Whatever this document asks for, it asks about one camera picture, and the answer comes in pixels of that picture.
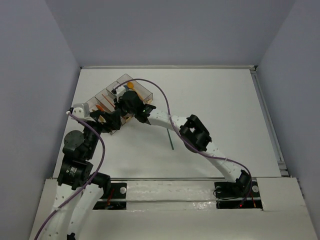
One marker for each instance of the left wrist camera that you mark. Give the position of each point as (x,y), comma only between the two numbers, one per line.
(80,111)

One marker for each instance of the orange spoon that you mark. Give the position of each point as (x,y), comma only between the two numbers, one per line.
(131,86)

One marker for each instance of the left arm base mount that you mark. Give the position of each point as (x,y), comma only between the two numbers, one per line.
(115,199)

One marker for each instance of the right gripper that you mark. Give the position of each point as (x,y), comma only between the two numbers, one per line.
(119,101)

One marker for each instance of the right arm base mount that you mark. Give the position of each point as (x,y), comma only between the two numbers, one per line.
(226,198)

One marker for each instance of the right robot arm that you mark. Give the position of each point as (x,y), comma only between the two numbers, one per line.
(194,134)

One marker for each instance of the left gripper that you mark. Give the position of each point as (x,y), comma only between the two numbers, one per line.
(100,120)

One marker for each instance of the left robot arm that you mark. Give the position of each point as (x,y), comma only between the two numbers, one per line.
(79,186)

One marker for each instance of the teal chopstick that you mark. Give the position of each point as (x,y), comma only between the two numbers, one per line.
(170,139)

